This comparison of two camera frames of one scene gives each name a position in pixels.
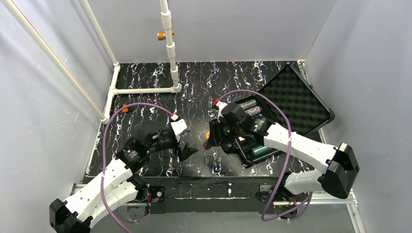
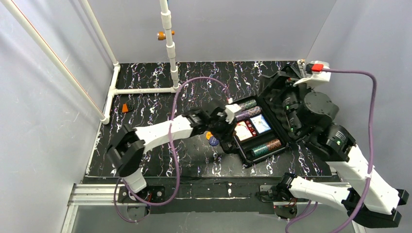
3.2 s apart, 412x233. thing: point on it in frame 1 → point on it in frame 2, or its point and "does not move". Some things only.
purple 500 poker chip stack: (253, 110) does not move
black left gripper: (179, 144) → (223, 127)
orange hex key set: (125, 109) does not move
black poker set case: (289, 100) does not move
